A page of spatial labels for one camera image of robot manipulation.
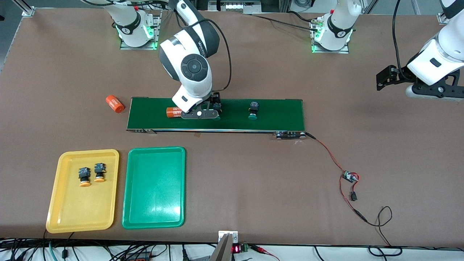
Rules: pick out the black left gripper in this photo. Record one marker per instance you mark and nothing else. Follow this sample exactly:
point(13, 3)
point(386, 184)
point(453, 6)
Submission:
point(401, 74)

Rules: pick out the silver equipment box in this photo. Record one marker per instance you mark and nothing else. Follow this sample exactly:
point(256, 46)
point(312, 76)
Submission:
point(235, 6)

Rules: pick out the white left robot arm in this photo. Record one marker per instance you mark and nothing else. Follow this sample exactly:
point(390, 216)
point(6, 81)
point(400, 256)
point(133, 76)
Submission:
point(446, 50)

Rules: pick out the yellow cap push button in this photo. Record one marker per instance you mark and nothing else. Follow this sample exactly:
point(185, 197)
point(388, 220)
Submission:
point(99, 172)
point(84, 177)

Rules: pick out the green cap push button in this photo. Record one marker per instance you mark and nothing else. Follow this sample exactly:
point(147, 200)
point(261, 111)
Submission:
point(253, 110)
point(217, 106)

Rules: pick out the small black connector plug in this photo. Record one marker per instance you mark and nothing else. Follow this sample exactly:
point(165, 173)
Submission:
point(353, 197)

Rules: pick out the yellow plastic tray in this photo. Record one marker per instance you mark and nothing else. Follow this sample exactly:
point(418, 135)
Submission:
point(76, 210)

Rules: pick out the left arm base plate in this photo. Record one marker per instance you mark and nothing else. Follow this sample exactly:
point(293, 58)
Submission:
point(330, 51)

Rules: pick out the orange cylinder printed 4680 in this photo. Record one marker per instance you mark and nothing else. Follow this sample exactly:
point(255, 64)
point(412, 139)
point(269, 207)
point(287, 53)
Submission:
point(115, 104)
point(173, 112)

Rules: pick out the red digit display module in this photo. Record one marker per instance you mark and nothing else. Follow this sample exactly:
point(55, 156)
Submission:
point(236, 249)

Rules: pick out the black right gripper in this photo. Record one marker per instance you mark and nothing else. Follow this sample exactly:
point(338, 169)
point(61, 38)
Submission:
point(216, 100)

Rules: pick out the silver camera mount bracket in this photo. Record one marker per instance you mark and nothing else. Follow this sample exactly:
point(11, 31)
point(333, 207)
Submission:
point(223, 250)

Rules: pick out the green plastic tray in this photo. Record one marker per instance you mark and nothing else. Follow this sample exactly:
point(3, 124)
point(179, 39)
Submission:
point(154, 188)

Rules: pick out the small motor controller board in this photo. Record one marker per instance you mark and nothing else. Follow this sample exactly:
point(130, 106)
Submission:
point(349, 177)

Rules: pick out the green belt conveyor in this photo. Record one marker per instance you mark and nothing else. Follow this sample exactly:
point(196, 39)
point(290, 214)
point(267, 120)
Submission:
point(282, 112)

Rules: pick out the aluminium frame profile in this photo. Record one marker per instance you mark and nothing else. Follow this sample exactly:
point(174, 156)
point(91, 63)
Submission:
point(445, 18)
point(27, 8)

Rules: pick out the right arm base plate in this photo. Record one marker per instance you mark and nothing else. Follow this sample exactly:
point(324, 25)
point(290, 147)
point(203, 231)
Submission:
point(158, 29)

